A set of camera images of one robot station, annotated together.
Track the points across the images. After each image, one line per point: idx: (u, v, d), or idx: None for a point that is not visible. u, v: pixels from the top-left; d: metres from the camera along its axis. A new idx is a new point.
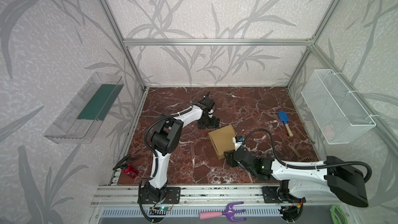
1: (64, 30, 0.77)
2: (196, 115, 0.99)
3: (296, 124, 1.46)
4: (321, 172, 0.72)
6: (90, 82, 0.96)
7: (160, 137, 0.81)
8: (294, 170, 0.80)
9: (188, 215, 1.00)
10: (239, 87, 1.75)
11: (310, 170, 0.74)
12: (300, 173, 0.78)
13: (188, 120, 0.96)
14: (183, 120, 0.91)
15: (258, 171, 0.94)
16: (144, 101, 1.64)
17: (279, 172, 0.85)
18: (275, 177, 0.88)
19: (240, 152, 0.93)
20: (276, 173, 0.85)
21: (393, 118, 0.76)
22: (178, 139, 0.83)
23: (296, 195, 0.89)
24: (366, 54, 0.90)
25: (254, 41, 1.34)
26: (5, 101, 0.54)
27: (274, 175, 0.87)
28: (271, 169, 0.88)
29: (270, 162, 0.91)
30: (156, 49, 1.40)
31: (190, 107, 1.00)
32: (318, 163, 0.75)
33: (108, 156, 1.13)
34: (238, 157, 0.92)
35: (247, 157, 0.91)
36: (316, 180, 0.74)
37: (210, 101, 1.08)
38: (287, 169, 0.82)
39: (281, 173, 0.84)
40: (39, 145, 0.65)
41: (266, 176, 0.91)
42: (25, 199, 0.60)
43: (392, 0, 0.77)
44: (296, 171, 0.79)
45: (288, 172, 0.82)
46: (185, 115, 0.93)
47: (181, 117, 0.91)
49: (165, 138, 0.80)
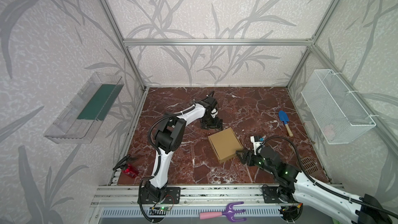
1: (64, 30, 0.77)
2: (197, 114, 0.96)
3: (296, 124, 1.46)
4: (353, 205, 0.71)
6: (90, 82, 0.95)
7: (165, 135, 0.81)
8: (324, 191, 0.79)
9: (188, 215, 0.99)
10: (239, 87, 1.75)
11: (342, 198, 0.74)
12: (329, 196, 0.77)
13: (190, 118, 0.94)
14: (185, 118, 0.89)
15: (280, 174, 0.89)
16: (144, 101, 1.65)
17: (303, 186, 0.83)
18: (295, 186, 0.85)
19: (267, 151, 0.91)
20: (299, 184, 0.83)
21: (393, 119, 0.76)
22: (181, 137, 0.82)
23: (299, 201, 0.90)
24: (366, 54, 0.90)
25: (254, 41, 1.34)
26: (4, 101, 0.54)
27: (296, 185, 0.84)
28: (295, 179, 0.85)
29: (296, 172, 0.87)
30: (156, 49, 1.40)
31: (193, 104, 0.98)
32: (353, 195, 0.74)
33: (108, 156, 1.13)
34: (265, 153, 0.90)
35: (274, 158, 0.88)
36: (343, 209, 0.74)
37: (212, 99, 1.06)
38: (314, 186, 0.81)
39: (303, 187, 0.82)
40: (39, 145, 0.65)
41: (286, 181, 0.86)
42: (25, 199, 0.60)
43: (392, 0, 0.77)
44: (324, 193, 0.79)
45: (314, 189, 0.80)
46: (188, 113, 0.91)
47: (183, 115, 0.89)
49: (170, 136, 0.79)
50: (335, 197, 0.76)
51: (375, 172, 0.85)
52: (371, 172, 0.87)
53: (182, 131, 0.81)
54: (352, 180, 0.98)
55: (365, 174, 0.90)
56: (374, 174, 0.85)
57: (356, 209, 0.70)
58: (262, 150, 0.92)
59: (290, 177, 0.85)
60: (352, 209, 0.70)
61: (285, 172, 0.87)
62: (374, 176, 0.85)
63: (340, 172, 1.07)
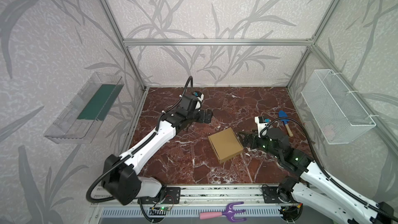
1: (64, 30, 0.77)
2: (162, 141, 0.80)
3: (296, 124, 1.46)
4: (368, 211, 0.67)
6: (90, 82, 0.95)
7: (114, 188, 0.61)
8: (338, 188, 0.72)
9: (188, 215, 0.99)
10: (239, 87, 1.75)
11: (357, 202, 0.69)
12: (342, 195, 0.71)
13: (148, 155, 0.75)
14: (140, 160, 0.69)
15: (287, 159, 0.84)
16: (144, 101, 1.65)
17: (314, 178, 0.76)
18: (302, 176, 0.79)
19: (276, 131, 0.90)
20: (309, 174, 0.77)
21: (393, 119, 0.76)
22: (136, 183, 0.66)
23: (296, 199, 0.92)
24: (366, 55, 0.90)
25: (254, 41, 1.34)
26: (5, 101, 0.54)
27: (306, 175, 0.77)
28: (306, 168, 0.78)
29: (308, 160, 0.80)
30: (156, 49, 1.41)
31: (153, 133, 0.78)
32: (369, 200, 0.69)
33: (108, 156, 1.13)
34: (272, 134, 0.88)
35: (283, 139, 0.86)
36: (354, 211, 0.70)
37: (190, 101, 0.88)
38: (328, 182, 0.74)
39: (313, 179, 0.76)
40: (39, 145, 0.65)
41: (293, 167, 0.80)
42: (25, 199, 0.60)
43: (392, 0, 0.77)
44: (337, 190, 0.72)
45: (327, 185, 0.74)
46: (141, 153, 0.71)
47: (136, 156, 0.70)
49: (121, 187, 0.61)
50: (350, 199, 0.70)
51: (375, 172, 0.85)
52: (371, 172, 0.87)
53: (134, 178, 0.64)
54: (352, 180, 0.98)
55: (365, 174, 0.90)
56: (374, 174, 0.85)
57: (371, 216, 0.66)
58: (270, 131, 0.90)
59: (299, 164, 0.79)
60: (367, 215, 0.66)
61: (295, 158, 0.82)
62: (374, 176, 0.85)
63: (340, 172, 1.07)
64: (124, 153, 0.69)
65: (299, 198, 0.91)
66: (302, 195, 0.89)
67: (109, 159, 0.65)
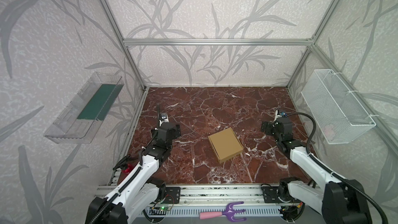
1: (64, 30, 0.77)
2: (147, 174, 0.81)
3: (296, 124, 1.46)
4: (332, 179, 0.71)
6: (90, 82, 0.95)
7: None
8: (313, 162, 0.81)
9: (188, 215, 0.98)
10: (239, 87, 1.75)
11: (324, 171, 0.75)
12: (314, 166, 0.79)
13: (137, 188, 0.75)
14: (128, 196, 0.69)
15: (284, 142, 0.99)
16: (144, 101, 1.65)
17: (297, 154, 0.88)
18: (290, 154, 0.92)
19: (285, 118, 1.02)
20: (295, 151, 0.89)
21: (393, 119, 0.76)
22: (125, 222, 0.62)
23: (291, 193, 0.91)
24: (366, 54, 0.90)
25: (254, 41, 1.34)
26: (5, 101, 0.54)
27: (293, 153, 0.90)
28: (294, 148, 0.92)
29: (299, 145, 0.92)
30: (156, 49, 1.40)
31: (139, 167, 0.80)
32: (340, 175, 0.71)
33: (108, 156, 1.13)
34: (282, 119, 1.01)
35: (287, 125, 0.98)
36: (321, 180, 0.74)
37: (165, 131, 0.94)
38: (308, 157, 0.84)
39: (298, 156, 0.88)
40: (39, 145, 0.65)
41: (285, 148, 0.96)
42: (25, 199, 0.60)
43: (392, 0, 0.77)
44: (311, 163, 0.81)
45: (306, 159, 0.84)
46: (129, 188, 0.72)
47: (124, 193, 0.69)
49: None
50: (320, 168, 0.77)
51: (375, 172, 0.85)
52: (371, 172, 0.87)
53: (124, 218, 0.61)
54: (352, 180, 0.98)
55: (366, 174, 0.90)
56: (374, 173, 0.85)
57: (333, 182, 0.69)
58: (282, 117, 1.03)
59: (290, 146, 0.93)
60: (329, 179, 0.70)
61: (289, 142, 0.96)
62: (374, 176, 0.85)
63: (340, 172, 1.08)
64: (111, 193, 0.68)
65: (293, 192, 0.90)
66: (295, 188, 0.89)
67: (93, 202, 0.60)
